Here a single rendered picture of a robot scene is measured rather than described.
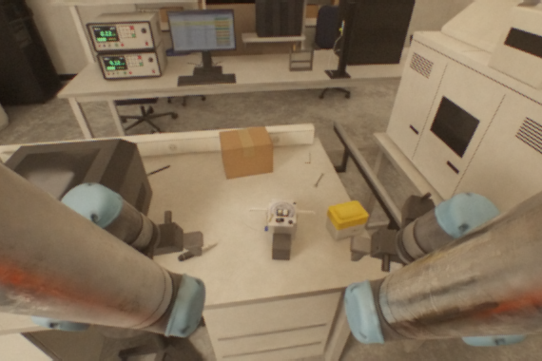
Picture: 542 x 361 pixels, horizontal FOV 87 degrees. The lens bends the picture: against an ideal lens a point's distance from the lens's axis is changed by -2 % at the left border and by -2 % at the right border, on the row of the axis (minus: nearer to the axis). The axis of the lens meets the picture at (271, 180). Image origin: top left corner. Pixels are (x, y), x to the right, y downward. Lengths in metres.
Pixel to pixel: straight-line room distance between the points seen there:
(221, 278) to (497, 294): 0.87
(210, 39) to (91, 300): 2.43
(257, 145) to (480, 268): 1.12
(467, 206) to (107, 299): 0.43
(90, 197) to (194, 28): 2.22
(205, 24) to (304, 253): 1.99
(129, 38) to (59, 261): 2.42
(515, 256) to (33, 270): 0.27
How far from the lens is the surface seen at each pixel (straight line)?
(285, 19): 2.83
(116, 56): 2.65
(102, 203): 0.46
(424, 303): 0.30
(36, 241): 0.21
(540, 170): 1.11
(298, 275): 1.01
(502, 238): 0.22
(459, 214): 0.46
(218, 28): 2.58
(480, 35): 1.49
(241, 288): 0.98
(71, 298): 0.25
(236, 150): 1.27
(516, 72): 1.17
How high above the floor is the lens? 1.75
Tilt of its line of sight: 39 degrees down
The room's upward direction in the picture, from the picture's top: straight up
